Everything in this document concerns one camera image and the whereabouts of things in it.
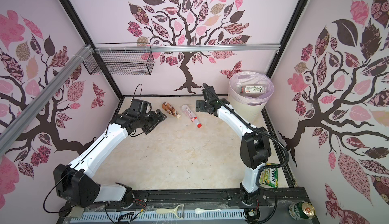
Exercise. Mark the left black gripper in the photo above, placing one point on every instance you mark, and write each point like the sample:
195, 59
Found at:
156, 120

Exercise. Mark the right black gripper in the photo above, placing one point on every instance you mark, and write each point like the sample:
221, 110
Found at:
201, 107

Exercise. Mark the clear bottle red cap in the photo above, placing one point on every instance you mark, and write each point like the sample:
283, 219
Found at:
191, 115

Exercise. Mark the white red label bottle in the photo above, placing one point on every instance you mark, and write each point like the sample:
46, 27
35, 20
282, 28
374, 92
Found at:
253, 89

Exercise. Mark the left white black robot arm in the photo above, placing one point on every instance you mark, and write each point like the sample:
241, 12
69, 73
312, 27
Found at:
74, 181

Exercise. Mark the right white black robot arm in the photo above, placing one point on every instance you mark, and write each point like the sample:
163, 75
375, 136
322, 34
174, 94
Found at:
254, 145

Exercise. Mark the cream trash bin purple liner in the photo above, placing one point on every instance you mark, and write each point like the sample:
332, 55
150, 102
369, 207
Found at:
249, 106

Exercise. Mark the cream vegetable peeler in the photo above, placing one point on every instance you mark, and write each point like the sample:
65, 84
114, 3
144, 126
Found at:
178, 211

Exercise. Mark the green snack packet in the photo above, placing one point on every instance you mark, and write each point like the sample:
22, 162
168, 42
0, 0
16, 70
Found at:
269, 177

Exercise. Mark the white plastic spoon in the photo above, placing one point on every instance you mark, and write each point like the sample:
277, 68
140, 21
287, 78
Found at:
199, 211

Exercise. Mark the green beverage can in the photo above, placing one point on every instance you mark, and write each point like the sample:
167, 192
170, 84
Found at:
302, 211

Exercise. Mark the aluminium frame bar back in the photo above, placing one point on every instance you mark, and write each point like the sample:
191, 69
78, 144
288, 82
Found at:
201, 48

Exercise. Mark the aluminium frame bar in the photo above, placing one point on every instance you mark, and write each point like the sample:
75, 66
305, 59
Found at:
12, 132
201, 48

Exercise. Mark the black wire wall basket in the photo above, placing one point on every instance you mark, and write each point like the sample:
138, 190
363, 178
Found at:
134, 58

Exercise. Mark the white slotted cable duct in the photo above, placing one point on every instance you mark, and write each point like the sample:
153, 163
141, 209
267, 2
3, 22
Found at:
153, 217

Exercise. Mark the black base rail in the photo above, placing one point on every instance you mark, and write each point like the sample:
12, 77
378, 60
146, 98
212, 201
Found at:
231, 197

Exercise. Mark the aluminium frame bar left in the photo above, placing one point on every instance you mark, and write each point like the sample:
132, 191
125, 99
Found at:
12, 132

